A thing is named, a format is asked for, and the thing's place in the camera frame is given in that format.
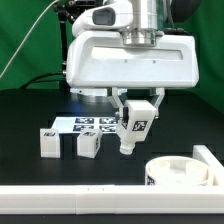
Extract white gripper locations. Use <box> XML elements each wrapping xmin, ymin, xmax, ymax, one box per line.
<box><xmin>66</xmin><ymin>31</ymin><xmax>199</xmax><ymax>119</ymax></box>

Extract white round stool seat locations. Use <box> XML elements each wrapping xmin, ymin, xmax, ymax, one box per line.
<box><xmin>145</xmin><ymin>156</ymin><xmax>214</xmax><ymax>187</ymax></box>

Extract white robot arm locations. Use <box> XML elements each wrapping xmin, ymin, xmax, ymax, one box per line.
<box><xmin>66</xmin><ymin>0</ymin><xmax>202</xmax><ymax>117</ymax></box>

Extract paper sheet with markers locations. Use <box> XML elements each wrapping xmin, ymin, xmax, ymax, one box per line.
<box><xmin>52</xmin><ymin>116</ymin><xmax>117</xmax><ymax>134</ymax></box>

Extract black cables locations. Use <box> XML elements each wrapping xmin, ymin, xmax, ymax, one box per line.
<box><xmin>19</xmin><ymin>71</ymin><xmax>66</xmax><ymax>90</ymax></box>

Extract white right barrier rail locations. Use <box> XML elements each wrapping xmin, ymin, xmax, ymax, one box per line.
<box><xmin>193</xmin><ymin>145</ymin><xmax>224</xmax><ymax>187</ymax></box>

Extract white barrier rail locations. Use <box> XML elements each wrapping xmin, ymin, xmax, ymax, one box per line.
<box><xmin>193</xmin><ymin>145</ymin><xmax>224</xmax><ymax>187</ymax></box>
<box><xmin>0</xmin><ymin>185</ymin><xmax>224</xmax><ymax>214</ymax></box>

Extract white front barrier rail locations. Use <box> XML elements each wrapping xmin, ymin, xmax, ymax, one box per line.
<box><xmin>0</xmin><ymin>185</ymin><xmax>224</xmax><ymax>214</ymax></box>

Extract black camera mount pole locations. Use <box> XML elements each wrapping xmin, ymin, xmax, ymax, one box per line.
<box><xmin>53</xmin><ymin>3</ymin><xmax>76</xmax><ymax>90</ymax></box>

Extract white cable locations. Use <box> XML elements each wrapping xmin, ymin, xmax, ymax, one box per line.
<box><xmin>0</xmin><ymin>0</ymin><xmax>61</xmax><ymax>80</ymax></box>

